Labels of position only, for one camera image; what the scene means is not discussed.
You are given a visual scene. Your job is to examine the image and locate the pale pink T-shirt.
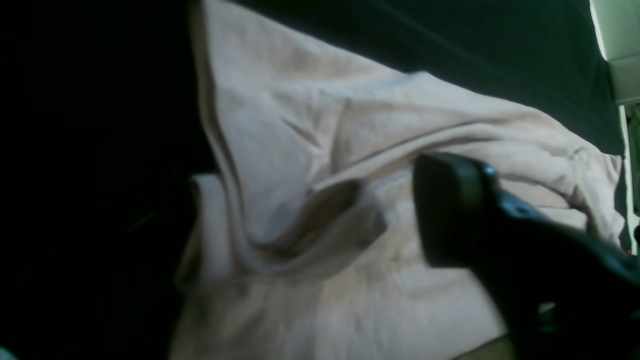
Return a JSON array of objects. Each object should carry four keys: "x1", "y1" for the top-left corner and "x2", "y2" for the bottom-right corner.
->
[{"x1": 168, "y1": 0, "x2": 623, "y2": 360}]

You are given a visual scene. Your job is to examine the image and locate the white table frame right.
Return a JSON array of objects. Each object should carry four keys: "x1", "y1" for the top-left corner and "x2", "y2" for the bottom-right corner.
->
[{"x1": 589, "y1": 0, "x2": 640, "y2": 256}]

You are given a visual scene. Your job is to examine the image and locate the black table cloth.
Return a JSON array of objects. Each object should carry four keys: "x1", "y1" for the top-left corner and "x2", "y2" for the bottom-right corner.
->
[{"x1": 1, "y1": 0, "x2": 625, "y2": 360}]

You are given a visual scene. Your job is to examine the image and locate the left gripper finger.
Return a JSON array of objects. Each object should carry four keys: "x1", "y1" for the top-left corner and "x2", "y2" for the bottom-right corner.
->
[{"x1": 413, "y1": 153, "x2": 640, "y2": 360}]

